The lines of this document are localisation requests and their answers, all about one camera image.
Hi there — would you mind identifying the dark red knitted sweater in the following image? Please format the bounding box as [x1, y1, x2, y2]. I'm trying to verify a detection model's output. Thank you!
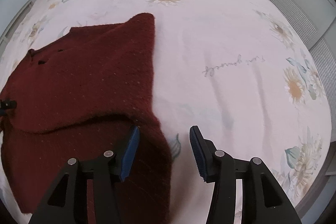
[1, 13, 172, 223]

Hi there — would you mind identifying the floral white bed sheet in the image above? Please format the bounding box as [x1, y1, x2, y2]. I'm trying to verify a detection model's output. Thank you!
[1, 0, 331, 223]

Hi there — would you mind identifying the white window frame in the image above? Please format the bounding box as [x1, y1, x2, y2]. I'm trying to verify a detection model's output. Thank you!
[1, 0, 33, 51]

